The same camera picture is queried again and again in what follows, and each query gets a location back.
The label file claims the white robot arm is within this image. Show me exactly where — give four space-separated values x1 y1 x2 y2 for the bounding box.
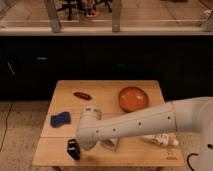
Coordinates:
76 97 213 171

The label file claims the black standing eraser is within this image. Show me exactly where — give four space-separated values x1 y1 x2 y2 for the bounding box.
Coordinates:
67 139 80 160

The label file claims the orange bowl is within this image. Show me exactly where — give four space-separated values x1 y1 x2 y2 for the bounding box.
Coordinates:
118 87 149 112

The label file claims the dark red chili pepper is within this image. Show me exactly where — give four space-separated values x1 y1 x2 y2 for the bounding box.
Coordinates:
73 92 92 100

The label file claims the wooden table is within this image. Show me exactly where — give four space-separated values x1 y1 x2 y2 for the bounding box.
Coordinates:
33 80 184 169

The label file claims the blue sponge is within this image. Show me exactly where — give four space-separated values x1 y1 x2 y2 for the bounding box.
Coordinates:
50 112 71 127

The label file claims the white paper cup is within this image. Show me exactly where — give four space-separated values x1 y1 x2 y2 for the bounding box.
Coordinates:
101 139 119 150

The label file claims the white plastic bottle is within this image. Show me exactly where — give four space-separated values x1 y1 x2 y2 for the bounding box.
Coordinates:
141 133 179 146

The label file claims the black office chair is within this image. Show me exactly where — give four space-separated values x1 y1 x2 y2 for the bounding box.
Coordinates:
57 0 113 20

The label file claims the grey metal post middle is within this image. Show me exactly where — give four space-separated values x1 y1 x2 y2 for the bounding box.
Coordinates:
112 0 121 32

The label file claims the grey metal post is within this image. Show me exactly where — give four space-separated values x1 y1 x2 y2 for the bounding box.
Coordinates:
112 0 121 32
44 0 61 33

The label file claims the thin cable on left floor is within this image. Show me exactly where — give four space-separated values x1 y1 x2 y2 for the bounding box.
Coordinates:
0 102 14 153

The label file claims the grey metal post left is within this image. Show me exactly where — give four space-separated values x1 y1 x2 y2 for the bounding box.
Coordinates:
44 0 61 33

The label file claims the black cable on floor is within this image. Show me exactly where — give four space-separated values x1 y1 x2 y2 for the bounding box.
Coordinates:
186 152 201 171

